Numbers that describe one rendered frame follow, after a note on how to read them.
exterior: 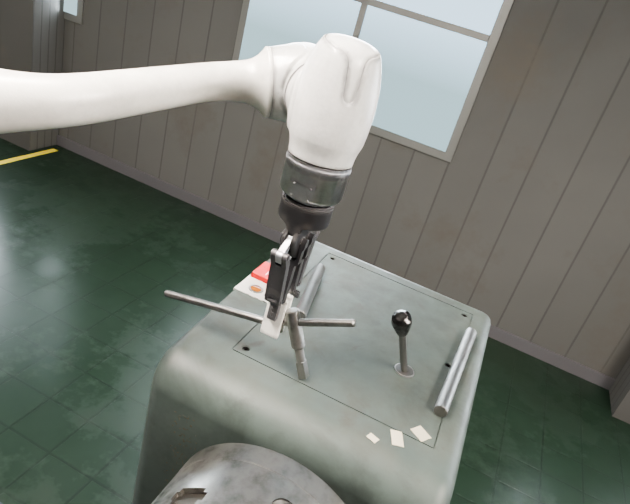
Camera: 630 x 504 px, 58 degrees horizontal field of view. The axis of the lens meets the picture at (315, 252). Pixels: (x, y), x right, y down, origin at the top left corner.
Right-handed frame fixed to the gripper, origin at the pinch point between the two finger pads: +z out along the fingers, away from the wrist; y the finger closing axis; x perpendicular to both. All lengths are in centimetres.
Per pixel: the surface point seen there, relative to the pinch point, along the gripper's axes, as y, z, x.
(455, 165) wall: -271, 37, -1
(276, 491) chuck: 20.4, 10.6, 12.6
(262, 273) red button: -21.2, 7.5, -11.6
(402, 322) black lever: -4.3, -5.2, 18.1
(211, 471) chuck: 20.5, 13.1, 3.4
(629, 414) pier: -240, 128, 143
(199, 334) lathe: 2.0, 8.8, -11.1
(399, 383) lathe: -9.3, 8.7, 21.1
